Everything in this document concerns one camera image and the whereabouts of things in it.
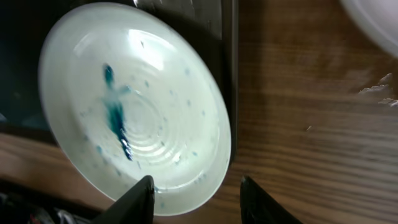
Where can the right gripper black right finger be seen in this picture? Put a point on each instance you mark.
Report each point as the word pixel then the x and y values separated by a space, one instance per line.
pixel 258 207

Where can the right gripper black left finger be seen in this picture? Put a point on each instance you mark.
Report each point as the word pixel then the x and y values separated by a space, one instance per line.
pixel 136 206

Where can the white plate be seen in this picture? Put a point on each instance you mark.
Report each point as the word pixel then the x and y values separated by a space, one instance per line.
pixel 377 19
pixel 126 96

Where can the large dark serving tray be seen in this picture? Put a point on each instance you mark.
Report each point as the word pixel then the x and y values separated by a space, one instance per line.
pixel 210 27

